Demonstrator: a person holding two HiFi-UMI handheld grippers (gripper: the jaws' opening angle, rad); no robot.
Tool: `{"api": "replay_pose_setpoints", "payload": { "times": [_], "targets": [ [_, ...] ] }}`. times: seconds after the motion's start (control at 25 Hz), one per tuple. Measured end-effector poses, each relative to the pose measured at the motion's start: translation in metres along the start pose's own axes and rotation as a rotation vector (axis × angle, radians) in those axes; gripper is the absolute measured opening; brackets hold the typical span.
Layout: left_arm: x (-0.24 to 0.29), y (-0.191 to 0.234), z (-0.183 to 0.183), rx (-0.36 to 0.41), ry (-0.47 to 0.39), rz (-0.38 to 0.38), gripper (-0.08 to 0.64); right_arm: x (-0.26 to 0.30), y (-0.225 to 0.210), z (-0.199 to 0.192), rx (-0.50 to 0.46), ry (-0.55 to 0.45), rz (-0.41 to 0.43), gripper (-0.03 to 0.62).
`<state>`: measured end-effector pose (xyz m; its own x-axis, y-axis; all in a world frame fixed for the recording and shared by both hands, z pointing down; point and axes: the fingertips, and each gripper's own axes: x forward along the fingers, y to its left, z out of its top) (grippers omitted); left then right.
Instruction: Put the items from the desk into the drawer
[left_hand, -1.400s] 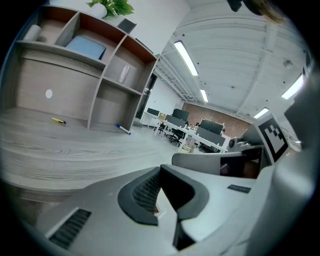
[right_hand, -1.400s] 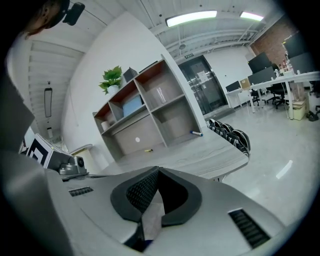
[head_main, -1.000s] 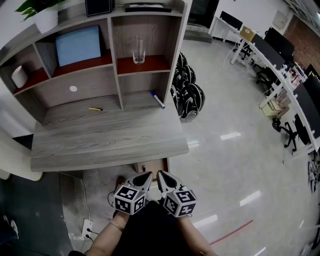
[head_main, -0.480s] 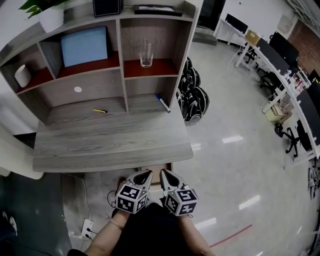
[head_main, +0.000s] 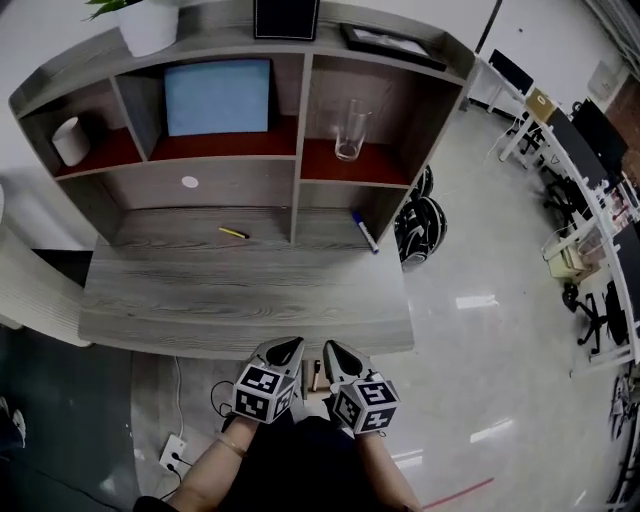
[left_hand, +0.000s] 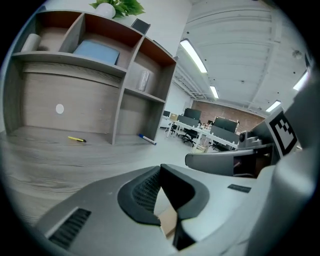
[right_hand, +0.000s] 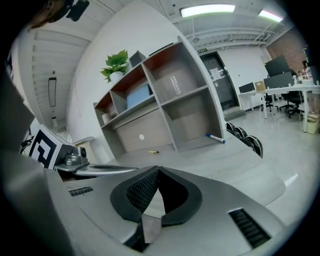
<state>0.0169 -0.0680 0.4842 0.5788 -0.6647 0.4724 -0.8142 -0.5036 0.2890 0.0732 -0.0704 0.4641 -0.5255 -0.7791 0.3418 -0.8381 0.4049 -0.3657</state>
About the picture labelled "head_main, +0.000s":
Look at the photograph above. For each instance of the black office chair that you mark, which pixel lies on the black office chair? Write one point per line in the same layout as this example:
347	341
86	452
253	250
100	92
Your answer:
565	195
595	315

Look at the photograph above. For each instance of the long white office desk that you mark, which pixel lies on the long white office desk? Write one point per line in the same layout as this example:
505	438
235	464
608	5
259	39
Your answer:
597	212

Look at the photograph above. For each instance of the white ribbed chair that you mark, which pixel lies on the white ribbed chair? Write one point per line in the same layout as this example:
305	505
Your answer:
35	295

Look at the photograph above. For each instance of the black picture frame standing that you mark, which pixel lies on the black picture frame standing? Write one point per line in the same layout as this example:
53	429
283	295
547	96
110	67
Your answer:
285	17

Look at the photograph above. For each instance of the black and white marker pen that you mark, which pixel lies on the black and white marker pen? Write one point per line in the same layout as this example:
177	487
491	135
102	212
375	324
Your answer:
316	375

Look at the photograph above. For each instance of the person's black clothing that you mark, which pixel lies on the person's black clothing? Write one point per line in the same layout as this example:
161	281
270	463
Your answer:
300	470

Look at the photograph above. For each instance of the green plant in white pot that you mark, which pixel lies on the green plant in white pot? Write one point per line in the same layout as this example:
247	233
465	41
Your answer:
150	30

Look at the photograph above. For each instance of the light blue board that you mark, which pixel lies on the light blue board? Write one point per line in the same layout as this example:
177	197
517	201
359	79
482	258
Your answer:
217	97

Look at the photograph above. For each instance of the yellow pen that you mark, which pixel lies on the yellow pen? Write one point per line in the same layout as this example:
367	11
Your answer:
233	232

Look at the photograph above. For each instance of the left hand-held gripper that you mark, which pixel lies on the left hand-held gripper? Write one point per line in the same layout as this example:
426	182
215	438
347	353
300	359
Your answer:
260	392

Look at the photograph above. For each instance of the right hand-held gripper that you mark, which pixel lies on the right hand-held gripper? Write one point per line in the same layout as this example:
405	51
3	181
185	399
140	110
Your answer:
367	405

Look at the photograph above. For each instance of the black helmets pile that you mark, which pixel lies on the black helmets pile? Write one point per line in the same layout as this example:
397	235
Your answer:
422	230

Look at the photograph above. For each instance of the beige storage box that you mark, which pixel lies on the beige storage box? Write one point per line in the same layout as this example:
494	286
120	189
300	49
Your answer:
565	260

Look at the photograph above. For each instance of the white round sticker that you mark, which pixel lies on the white round sticker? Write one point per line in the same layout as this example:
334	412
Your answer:
190	182

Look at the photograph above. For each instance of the grey wooden desk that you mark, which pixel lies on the grey wooden desk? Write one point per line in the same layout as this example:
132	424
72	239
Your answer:
225	295

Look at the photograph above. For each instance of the blue capped marker pen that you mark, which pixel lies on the blue capped marker pen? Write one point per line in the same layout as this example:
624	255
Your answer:
365	232

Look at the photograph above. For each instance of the wooden drawer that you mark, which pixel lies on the wooden drawer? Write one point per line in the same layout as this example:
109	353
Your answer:
307	382

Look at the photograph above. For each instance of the person's left forearm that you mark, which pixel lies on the person's left forearm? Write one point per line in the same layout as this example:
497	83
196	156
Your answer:
210	480

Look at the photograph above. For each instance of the clear drinking glass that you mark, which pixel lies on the clear drinking glass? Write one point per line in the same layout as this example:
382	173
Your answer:
350	135

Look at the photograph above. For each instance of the white power strip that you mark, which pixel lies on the white power strip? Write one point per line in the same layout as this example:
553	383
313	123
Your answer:
172	452

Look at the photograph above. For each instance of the white cylinder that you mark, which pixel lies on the white cylinder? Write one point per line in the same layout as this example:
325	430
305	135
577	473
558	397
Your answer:
71	142

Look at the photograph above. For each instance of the black desk divider panel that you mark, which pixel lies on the black desk divider panel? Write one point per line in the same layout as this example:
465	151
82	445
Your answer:
577	147

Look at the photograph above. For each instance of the cardboard box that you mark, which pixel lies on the cardboard box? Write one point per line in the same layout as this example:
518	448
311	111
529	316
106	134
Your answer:
543	103

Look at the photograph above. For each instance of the grey wooden desk hutch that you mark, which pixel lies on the grey wooden desk hutch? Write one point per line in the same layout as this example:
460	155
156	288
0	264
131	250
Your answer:
230	185

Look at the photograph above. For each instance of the black computer monitor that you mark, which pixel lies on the black computer monitor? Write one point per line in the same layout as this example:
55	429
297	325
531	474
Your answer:
600	132

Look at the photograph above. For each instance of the person's right forearm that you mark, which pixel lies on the person's right forearm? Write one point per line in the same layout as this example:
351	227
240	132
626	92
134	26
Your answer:
387	475

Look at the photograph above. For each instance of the black desk screen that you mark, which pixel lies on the black desk screen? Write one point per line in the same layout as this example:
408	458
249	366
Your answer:
511	71

